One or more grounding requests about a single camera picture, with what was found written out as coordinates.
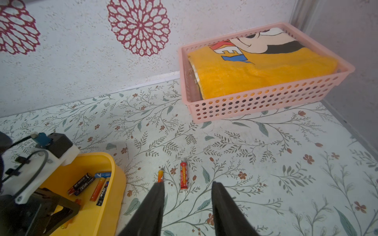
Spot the pink perforated plastic basket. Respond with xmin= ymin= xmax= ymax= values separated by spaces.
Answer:
xmin=179 ymin=23 xmax=355 ymax=124

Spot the red battery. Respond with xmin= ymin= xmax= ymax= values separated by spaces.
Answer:
xmin=180 ymin=160 xmax=188 ymax=189

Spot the blue black battery in tray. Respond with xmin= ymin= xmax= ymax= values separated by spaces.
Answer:
xmin=96 ymin=181 xmax=109 ymax=206

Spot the orange battery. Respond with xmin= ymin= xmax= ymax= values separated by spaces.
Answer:
xmin=157 ymin=169 xmax=164 ymax=183
xmin=90 ymin=177 xmax=106 ymax=202

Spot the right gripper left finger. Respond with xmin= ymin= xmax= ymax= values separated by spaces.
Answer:
xmin=119 ymin=182 xmax=165 ymax=236

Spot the orange battery in tray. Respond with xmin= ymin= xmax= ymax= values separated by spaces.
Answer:
xmin=90 ymin=177 xmax=106 ymax=202

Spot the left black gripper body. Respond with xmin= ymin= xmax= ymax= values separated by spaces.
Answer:
xmin=1 ymin=188 xmax=80 ymax=236

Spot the yellow plastic storage tray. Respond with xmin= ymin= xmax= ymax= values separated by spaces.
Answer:
xmin=41 ymin=152 xmax=126 ymax=236

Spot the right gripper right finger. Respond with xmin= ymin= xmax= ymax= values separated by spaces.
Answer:
xmin=211 ymin=182 xmax=259 ymax=236

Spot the yellow cartoon towel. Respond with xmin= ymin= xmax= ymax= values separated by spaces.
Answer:
xmin=188 ymin=28 xmax=338 ymax=99

